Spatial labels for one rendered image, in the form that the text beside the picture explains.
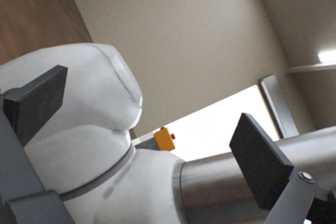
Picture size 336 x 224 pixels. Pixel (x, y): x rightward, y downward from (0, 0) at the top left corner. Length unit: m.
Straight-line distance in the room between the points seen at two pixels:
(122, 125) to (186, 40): 6.00
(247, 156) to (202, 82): 6.11
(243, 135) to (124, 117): 0.19
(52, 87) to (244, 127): 0.13
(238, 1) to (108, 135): 6.46
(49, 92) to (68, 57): 0.18
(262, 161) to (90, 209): 0.27
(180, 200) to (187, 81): 5.91
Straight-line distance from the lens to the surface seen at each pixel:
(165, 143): 1.39
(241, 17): 6.65
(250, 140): 0.18
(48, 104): 0.17
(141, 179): 0.37
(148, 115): 6.28
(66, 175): 0.37
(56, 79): 0.18
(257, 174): 0.17
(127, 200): 0.37
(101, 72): 0.33
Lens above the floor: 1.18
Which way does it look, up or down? 1 degrees down
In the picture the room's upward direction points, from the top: 66 degrees clockwise
